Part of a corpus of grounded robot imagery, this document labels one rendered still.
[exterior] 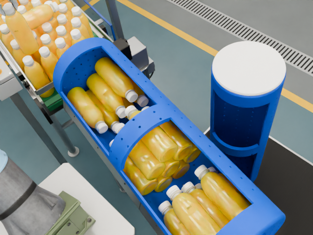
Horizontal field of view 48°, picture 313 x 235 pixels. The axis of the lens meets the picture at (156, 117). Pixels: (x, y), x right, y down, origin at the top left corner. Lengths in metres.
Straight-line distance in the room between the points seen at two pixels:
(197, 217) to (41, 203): 0.40
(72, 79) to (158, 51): 1.64
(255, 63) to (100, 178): 1.36
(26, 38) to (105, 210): 0.79
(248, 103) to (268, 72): 0.14
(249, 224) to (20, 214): 0.54
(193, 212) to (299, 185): 1.26
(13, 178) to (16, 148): 1.84
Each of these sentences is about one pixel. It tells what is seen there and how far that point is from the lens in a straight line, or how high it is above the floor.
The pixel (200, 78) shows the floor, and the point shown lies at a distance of 2.73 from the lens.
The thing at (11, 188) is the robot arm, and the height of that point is 1.37.
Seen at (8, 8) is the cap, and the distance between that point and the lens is 1.46.
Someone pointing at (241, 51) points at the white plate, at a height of 1.04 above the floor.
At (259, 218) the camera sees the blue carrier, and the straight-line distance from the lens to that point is 0.91.
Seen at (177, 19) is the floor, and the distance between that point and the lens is 3.21.
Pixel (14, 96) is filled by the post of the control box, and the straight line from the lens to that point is 1.71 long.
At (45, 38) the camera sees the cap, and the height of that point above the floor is 1.11.
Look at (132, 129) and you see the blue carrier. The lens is 1.04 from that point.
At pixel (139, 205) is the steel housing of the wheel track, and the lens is 1.32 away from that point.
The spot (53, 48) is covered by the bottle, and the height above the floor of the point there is 1.06.
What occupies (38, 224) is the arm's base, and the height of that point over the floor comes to 1.31.
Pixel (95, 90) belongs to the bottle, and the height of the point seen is 1.09.
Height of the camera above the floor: 2.09
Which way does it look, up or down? 55 degrees down
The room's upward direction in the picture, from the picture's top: 12 degrees counter-clockwise
